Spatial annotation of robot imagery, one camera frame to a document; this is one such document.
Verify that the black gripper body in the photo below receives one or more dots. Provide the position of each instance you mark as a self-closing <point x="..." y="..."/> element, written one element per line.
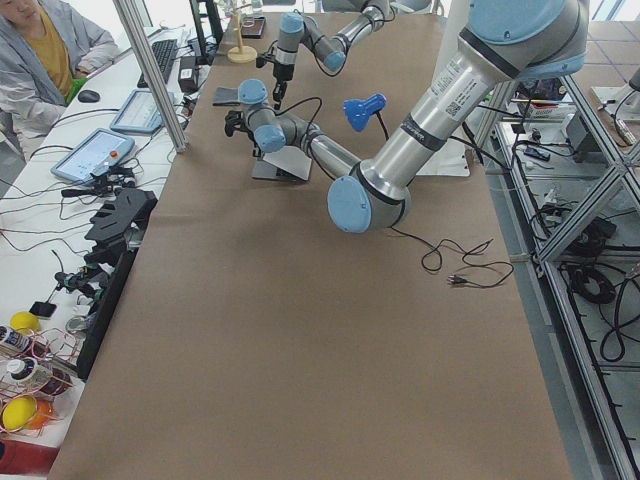
<point x="255" y="147"/>
<point x="282" y="73"/>

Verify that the grey laptop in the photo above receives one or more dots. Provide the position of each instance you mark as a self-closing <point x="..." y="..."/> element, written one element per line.
<point x="288" y="164"/>

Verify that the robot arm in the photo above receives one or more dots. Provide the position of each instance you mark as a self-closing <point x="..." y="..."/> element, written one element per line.
<point x="330" y="51"/>
<point x="501" y="41"/>

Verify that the wooden stand with round base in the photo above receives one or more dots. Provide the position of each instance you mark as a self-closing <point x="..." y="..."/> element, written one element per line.
<point x="240" y="53"/>

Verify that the grey folded cloth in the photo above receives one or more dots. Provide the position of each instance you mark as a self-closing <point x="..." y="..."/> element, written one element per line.
<point x="226" y="96"/>

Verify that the dark brown tray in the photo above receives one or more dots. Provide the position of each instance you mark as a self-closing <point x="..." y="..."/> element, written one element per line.
<point x="253" y="28"/>

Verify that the blue desk lamp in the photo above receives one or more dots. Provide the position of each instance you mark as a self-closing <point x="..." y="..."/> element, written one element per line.
<point x="358" y="112"/>

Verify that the black monitor stand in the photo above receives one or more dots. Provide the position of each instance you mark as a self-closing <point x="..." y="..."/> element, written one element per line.
<point x="208" y="28"/>

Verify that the black power adapter box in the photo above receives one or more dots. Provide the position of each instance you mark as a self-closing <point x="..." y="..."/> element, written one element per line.
<point x="188" y="76"/>

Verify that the far teach pendant tablet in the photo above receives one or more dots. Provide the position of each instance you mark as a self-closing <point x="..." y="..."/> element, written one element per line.
<point x="139" y="115"/>

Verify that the teach pendant tablet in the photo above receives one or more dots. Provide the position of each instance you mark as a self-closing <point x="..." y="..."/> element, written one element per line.
<point x="139" y="115"/>
<point x="94" y="156"/>

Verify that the black computer keyboard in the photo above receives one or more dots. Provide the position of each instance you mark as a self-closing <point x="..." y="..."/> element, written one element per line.
<point x="164" y="52"/>

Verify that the near teach pendant tablet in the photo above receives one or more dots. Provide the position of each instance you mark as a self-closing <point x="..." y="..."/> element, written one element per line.
<point x="94" y="156"/>

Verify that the black slotted tool rack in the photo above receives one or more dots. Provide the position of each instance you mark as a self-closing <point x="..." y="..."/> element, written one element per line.
<point x="131" y="207"/>

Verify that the black computer mouse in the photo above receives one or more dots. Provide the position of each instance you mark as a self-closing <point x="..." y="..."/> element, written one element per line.
<point x="88" y="96"/>

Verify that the seated person in grey jacket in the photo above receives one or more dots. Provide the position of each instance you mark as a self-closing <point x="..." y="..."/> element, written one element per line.
<point x="48" y="49"/>

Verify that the small black square pad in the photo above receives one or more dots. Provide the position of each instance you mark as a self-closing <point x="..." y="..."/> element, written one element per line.
<point x="43" y="309"/>

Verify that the yellow ball near rack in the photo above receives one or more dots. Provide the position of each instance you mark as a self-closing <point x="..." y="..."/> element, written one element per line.
<point x="25" y="321"/>

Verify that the white label bottle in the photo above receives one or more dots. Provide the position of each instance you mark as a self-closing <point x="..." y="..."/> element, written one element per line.
<point x="14" y="342"/>

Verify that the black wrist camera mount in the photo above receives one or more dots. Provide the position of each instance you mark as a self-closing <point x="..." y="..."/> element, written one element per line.
<point x="264" y="58"/>
<point x="234" y="122"/>

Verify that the aluminium frame post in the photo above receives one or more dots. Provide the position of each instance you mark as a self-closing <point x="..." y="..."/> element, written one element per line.
<point x="132" y="24"/>

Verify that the copper wire basket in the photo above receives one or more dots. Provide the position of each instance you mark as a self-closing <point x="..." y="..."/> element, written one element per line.
<point x="53" y="385"/>

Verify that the yellow ball in wire basket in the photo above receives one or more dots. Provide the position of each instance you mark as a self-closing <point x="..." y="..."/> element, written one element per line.
<point x="18" y="413"/>

